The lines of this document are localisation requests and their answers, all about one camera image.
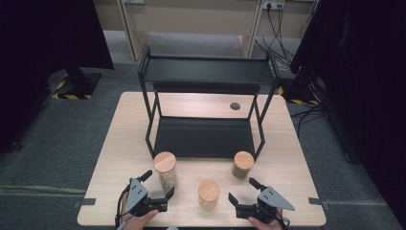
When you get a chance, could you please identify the black floor cables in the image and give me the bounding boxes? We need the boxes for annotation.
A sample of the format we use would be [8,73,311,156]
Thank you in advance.
[289,101,329,136]

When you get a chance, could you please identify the white wall power outlet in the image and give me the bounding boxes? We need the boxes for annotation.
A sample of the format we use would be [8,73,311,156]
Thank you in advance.
[262,0,286,11]

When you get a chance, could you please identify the beige wooden cabinet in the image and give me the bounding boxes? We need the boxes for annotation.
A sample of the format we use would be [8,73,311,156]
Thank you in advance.
[92,0,320,62]

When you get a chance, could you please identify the black curtain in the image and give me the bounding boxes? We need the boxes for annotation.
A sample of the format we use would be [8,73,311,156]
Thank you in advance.
[289,0,406,222]
[0,0,115,155]

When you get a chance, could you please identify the tall glass jar wooden lid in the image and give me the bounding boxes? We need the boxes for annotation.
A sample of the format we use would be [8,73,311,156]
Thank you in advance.
[152,150,178,194]

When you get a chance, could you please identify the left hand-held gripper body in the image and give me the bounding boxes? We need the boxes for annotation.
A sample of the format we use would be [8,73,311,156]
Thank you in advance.
[125,178,169,219]

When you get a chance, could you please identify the striped black stand base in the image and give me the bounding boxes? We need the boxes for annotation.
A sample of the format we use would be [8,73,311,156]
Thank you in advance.
[277,74,321,106]
[47,67,102,101]

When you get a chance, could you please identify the person's right hand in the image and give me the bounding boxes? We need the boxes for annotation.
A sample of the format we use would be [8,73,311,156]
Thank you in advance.
[248,208,283,230]

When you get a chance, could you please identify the medium glass jar wooden lid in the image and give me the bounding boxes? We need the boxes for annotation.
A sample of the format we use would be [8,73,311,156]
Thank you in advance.
[197,179,221,211]

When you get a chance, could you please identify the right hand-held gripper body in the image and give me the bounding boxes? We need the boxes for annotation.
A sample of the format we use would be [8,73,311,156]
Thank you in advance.
[236,186,296,224]

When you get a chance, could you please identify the left hand-held gripper cable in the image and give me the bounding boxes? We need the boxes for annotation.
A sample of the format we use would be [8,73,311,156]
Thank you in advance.
[114,187,130,229]

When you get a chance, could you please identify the right hand-held gripper cable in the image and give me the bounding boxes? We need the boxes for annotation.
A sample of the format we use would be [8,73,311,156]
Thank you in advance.
[275,216,291,230]

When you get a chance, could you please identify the black cable bundle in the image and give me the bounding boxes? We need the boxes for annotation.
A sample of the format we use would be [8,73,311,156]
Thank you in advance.
[254,3,319,70]

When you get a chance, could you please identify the person's left hand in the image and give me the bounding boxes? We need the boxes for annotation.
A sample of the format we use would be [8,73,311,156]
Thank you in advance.
[120,191,160,230]

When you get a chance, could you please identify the hand-held gripper cable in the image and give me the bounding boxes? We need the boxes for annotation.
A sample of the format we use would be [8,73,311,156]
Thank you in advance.
[275,216,291,230]
[114,187,130,229]

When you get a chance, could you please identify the short glass jar wooden lid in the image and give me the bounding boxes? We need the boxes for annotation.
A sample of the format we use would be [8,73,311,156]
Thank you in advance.
[232,150,256,179]

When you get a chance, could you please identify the black metal two-tier rack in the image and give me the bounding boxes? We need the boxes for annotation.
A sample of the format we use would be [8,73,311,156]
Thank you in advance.
[137,44,282,161]

